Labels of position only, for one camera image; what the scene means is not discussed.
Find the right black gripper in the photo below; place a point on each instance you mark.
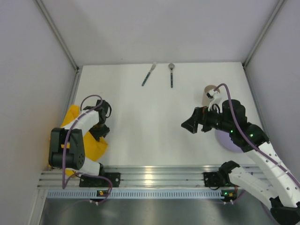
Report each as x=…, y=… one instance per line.
x=200, y=119

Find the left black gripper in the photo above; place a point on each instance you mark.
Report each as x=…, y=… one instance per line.
x=100, y=131

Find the yellow printed cloth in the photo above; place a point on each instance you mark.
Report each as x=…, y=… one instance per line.
x=93, y=145

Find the fork with teal handle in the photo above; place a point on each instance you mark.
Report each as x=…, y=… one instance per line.
x=148, y=74

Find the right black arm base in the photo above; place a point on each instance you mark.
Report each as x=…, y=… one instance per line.
x=215, y=180

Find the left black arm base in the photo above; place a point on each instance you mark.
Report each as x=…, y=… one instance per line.
x=92, y=182

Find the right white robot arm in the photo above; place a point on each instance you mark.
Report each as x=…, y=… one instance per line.
x=281, y=195

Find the beige paper cup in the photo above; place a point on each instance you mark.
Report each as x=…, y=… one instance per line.
x=211, y=96

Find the lilac plate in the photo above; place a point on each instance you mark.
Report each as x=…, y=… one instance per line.
x=224, y=139

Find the aluminium mounting rail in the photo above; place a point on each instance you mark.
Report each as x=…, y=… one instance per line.
x=153, y=177

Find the spoon with teal handle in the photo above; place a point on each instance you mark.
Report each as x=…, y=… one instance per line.
x=171, y=67

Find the perforated cable tray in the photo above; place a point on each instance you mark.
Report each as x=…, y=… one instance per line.
x=141, y=194

